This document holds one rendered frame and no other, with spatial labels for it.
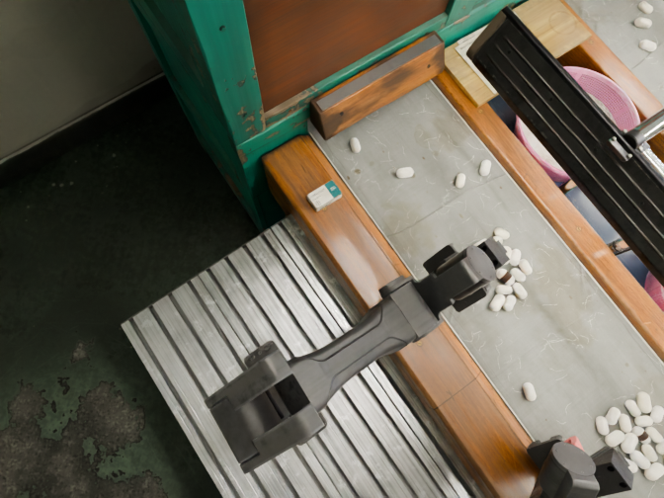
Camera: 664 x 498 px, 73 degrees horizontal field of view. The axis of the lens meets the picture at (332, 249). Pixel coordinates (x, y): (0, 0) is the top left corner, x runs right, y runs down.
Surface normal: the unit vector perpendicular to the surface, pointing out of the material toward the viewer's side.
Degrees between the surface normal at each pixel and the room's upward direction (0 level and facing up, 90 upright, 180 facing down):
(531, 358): 0
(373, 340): 31
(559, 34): 0
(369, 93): 67
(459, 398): 0
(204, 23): 90
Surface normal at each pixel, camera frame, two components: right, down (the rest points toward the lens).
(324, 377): 0.46, -0.48
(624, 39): 0.04, -0.25
